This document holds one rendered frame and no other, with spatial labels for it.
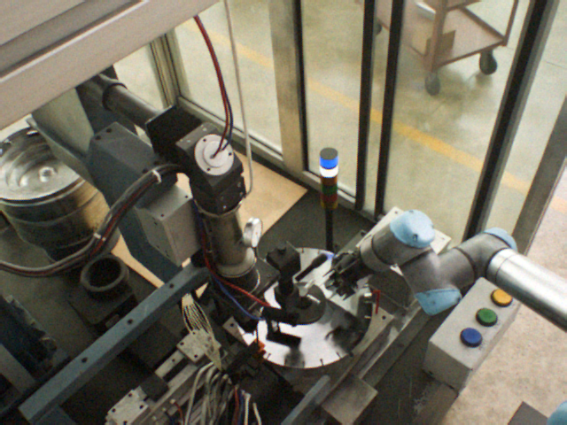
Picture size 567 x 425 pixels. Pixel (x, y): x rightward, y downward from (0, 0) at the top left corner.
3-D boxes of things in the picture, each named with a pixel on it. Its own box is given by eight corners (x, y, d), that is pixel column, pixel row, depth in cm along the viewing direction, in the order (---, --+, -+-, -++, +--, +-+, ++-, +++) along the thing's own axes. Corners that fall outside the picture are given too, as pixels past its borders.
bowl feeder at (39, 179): (96, 189, 195) (56, 105, 167) (152, 234, 180) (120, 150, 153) (15, 245, 181) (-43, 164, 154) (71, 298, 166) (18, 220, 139)
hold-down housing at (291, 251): (290, 287, 125) (285, 230, 110) (304, 302, 123) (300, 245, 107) (270, 302, 123) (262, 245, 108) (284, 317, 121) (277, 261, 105)
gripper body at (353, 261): (319, 276, 125) (348, 255, 116) (340, 256, 130) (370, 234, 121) (342, 303, 124) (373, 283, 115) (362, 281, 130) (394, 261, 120)
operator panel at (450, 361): (478, 296, 158) (490, 265, 146) (516, 319, 153) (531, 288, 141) (421, 368, 145) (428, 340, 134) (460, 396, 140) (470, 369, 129)
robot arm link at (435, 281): (485, 287, 106) (454, 235, 108) (437, 314, 103) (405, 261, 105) (467, 295, 113) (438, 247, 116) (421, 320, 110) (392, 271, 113)
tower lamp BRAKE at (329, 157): (327, 153, 144) (327, 144, 141) (341, 161, 142) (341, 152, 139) (315, 163, 142) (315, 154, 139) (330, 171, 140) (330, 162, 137)
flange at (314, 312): (336, 302, 136) (336, 297, 134) (303, 332, 132) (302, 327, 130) (303, 275, 142) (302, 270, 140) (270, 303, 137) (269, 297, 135)
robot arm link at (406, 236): (421, 252, 103) (396, 212, 105) (384, 274, 112) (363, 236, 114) (446, 239, 108) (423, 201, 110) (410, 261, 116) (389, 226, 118)
